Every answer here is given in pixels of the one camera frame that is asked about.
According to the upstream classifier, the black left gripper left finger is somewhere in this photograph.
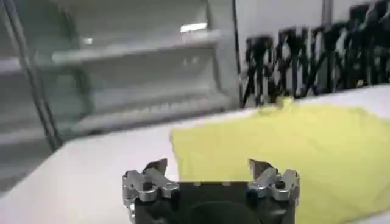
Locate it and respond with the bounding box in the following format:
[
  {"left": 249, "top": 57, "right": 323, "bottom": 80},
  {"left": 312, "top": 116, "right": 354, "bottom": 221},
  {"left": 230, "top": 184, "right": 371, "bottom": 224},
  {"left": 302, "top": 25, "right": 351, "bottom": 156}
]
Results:
[{"left": 122, "top": 158, "right": 180, "bottom": 211}]

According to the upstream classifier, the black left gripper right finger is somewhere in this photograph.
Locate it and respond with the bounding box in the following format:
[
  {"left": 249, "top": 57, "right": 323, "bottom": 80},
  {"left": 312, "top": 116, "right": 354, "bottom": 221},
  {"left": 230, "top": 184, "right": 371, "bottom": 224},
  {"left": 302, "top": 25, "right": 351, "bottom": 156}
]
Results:
[{"left": 247, "top": 158, "right": 301, "bottom": 203}]

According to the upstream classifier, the yellow cloth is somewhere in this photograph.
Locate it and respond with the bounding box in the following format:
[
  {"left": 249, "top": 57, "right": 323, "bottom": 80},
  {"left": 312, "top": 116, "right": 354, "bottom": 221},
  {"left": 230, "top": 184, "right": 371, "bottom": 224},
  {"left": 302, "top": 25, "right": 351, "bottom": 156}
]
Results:
[{"left": 169, "top": 96, "right": 390, "bottom": 224}]

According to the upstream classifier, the grey metal shelf rack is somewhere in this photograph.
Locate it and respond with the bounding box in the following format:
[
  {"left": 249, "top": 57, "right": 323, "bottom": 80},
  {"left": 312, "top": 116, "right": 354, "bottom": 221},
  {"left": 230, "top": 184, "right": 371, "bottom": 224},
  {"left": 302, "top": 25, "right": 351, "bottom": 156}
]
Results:
[{"left": 0, "top": 0, "right": 241, "bottom": 153}]

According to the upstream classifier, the rack of black hanging items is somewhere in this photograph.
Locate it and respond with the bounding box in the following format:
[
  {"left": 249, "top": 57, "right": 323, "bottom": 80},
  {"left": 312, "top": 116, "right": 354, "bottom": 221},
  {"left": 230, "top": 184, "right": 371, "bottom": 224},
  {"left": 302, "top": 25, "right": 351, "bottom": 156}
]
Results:
[{"left": 242, "top": 0, "right": 390, "bottom": 107}]

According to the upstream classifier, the black cable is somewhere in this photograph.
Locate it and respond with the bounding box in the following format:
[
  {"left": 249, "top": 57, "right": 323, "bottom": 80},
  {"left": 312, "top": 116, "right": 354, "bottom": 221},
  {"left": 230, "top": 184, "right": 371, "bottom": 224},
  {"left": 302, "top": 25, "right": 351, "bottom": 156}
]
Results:
[{"left": 1, "top": 0, "right": 63, "bottom": 152}]

